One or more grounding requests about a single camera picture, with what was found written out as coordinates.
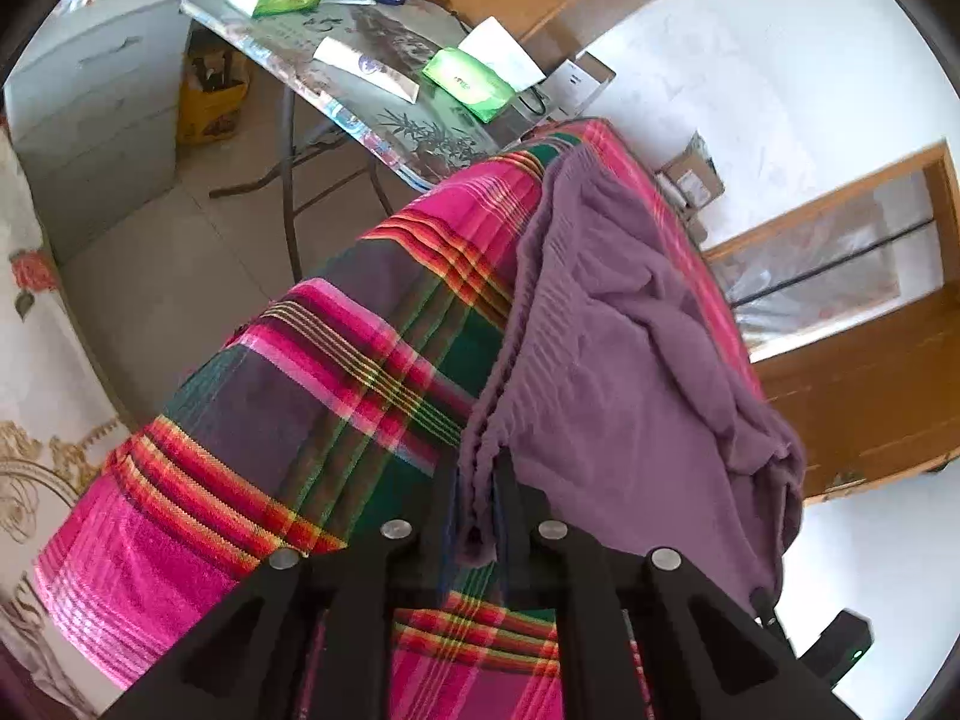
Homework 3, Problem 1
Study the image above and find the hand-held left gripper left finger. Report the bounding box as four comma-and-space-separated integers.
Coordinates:
97, 450, 460, 720

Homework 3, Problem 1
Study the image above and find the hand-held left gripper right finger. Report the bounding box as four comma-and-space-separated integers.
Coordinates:
491, 450, 860, 720

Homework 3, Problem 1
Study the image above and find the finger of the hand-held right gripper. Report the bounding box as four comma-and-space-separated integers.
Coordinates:
750, 586, 788, 642

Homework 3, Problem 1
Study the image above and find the purple knit sweater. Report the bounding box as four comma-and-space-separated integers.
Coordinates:
454, 142, 807, 608

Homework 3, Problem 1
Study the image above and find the pink plaid blanket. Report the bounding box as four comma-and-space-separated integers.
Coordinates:
34, 118, 770, 720

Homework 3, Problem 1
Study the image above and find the wooden framed glass door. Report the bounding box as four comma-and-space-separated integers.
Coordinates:
705, 142, 960, 361

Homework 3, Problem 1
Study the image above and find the black pole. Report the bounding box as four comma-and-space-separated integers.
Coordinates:
731, 217, 935, 308

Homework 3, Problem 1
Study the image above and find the brown cardboard box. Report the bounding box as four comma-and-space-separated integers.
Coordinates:
656, 131, 725, 215

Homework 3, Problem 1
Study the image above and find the floral bed sheet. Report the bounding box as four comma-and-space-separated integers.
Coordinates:
0, 120, 140, 720

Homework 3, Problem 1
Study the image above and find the white cardboard box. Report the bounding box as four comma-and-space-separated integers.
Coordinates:
544, 51, 616, 121

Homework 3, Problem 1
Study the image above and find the white tube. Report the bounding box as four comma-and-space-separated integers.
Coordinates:
311, 37, 421, 102

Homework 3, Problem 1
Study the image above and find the yellow bin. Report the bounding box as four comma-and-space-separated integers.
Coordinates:
178, 49, 248, 145

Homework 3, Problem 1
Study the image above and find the white paper pack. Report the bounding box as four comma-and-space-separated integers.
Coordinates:
457, 15, 546, 87

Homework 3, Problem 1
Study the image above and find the folding table with printed top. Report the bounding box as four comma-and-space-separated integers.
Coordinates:
180, 0, 556, 282

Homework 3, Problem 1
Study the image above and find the grey drawer cabinet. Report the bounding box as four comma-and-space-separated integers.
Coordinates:
4, 0, 196, 263

